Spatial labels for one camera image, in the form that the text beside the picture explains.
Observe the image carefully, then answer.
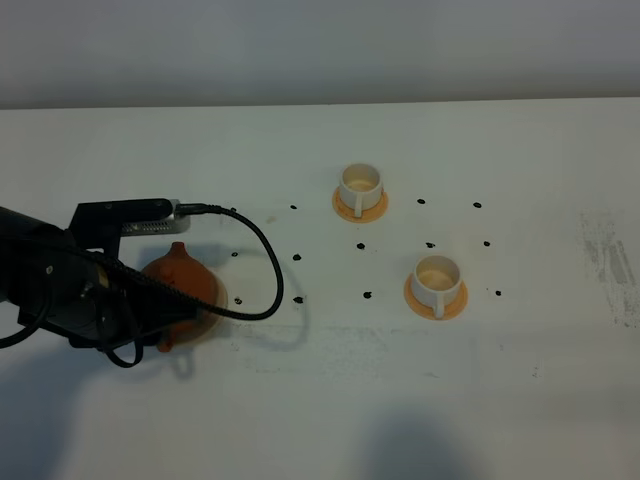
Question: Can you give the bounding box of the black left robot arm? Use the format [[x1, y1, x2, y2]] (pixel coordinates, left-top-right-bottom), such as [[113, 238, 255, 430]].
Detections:
[[1, 198, 218, 356]]

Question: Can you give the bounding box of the near orange cup coaster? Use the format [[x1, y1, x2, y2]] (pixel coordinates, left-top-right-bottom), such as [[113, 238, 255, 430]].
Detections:
[[404, 275, 468, 321]]

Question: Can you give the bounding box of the near white teacup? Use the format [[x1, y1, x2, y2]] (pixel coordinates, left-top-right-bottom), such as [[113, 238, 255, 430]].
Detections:
[[411, 255, 462, 318]]

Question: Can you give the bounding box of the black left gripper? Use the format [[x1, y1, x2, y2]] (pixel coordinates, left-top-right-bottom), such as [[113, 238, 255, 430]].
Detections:
[[1, 219, 198, 350]]

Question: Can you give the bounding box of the far white teacup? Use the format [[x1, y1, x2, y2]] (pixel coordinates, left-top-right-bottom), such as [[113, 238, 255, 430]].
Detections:
[[339, 163, 383, 218]]

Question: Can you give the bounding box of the white teacup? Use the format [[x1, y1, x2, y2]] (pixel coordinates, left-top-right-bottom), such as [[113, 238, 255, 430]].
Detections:
[[411, 255, 462, 318], [339, 163, 383, 218]]

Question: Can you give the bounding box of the beige round teapot coaster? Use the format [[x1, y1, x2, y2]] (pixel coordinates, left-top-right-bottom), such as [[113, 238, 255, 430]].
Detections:
[[193, 279, 228, 342]]

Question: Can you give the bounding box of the brown clay teapot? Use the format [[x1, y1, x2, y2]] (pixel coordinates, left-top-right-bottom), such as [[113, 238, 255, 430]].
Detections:
[[142, 242, 218, 353]]

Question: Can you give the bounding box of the orange cup coaster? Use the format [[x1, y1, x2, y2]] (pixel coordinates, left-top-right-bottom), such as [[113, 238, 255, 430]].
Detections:
[[404, 275, 468, 321], [332, 188, 389, 224]]

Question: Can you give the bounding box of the black braided left camera cable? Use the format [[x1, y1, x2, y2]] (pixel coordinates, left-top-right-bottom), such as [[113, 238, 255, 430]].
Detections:
[[0, 201, 285, 369]]

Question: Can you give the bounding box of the far orange cup coaster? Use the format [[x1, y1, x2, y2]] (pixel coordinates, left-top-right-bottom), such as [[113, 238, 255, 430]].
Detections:
[[332, 188, 389, 224]]

